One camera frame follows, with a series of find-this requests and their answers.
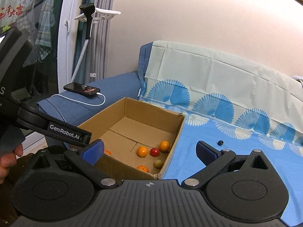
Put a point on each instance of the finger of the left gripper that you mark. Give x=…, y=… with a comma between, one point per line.
x=47, y=125

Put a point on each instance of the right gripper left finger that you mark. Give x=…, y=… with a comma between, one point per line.
x=84, y=159

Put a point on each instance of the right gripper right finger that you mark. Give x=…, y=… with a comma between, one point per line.
x=216, y=162

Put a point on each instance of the small dark berry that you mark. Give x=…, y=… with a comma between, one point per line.
x=221, y=143

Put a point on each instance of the orange fruit with stem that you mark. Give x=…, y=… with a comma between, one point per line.
x=107, y=152

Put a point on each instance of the small orange fruit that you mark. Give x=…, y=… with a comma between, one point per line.
x=164, y=146

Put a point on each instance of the orange round fruit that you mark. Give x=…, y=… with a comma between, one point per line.
x=142, y=151

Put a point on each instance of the small red fruit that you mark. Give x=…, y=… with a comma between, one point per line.
x=158, y=164

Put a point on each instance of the red round fruit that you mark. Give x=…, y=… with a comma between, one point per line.
x=155, y=152

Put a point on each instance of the person's left hand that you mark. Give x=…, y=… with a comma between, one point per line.
x=9, y=160

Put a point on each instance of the hanging plaid shirt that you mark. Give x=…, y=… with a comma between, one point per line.
x=46, y=22

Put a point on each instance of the blue sofa armrest cover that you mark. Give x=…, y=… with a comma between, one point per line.
x=75, y=109

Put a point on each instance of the black smartphone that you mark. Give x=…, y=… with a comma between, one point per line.
x=85, y=90

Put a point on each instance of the brown cardboard box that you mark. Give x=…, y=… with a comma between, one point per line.
x=128, y=124

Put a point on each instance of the blue fan-pattern sofa sheet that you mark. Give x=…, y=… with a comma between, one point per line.
x=225, y=97

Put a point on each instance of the grey curtain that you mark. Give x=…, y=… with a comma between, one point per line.
x=93, y=65

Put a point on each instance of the black garment steamer head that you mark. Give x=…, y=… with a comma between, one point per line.
x=88, y=10

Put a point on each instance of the grey cloth on sofa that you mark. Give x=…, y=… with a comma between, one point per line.
x=299, y=79

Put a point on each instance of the red festive wall poster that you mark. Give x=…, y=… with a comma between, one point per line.
x=19, y=2

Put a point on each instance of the white steamer hanger bracket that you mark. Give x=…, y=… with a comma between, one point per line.
x=98, y=14

